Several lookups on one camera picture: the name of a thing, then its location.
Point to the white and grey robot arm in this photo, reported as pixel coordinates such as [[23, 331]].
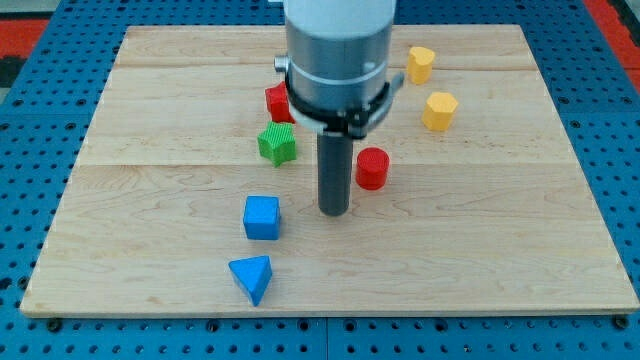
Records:
[[337, 52]]

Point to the green star block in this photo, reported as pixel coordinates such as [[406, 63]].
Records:
[[277, 143]]

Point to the red cylinder block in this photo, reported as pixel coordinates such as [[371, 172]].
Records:
[[372, 166]]

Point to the blue triangle block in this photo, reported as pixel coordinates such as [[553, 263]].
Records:
[[252, 275]]

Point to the yellow heart block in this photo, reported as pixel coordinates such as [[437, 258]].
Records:
[[419, 65]]

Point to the yellow hexagon block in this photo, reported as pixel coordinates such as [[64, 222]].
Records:
[[439, 111]]

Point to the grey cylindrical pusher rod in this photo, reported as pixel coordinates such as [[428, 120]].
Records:
[[334, 156]]

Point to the blue cube block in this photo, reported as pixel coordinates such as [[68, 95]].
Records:
[[261, 217]]

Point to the light wooden board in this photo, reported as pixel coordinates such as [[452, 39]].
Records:
[[492, 217]]

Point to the red star block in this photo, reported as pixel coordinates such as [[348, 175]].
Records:
[[277, 104]]

